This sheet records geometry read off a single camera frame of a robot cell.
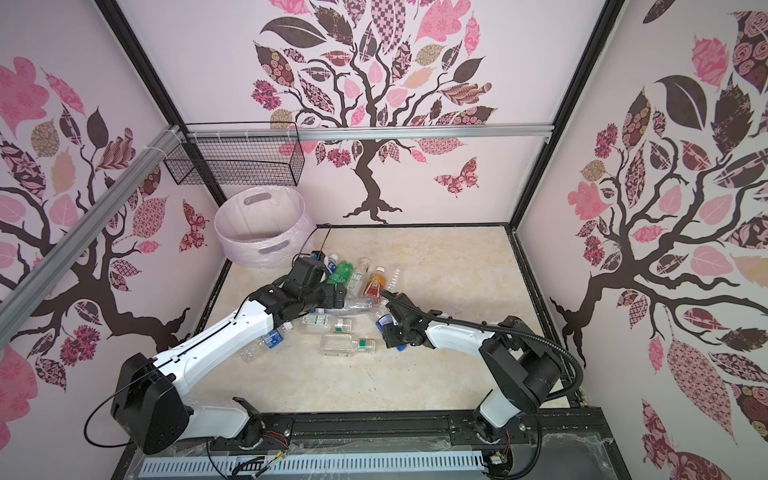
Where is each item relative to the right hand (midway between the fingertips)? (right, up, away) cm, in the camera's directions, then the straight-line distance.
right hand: (390, 330), depth 90 cm
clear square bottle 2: (-14, -4, -2) cm, 15 cm away
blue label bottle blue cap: (-1, +4, -2) cm, 4 cm away
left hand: (-17, +12, -7) cm, 22 cm away
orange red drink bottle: (-5, +14, +6) cm, 16 cm away
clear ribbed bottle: (+1, +13, +9) cm, 16 cm away
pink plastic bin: (-44, +33, +11) cm, 56 cm away
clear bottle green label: (-11, +14, +8) cm, 19 cm away
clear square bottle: (-17, +2, +1) cm, 17 cm away
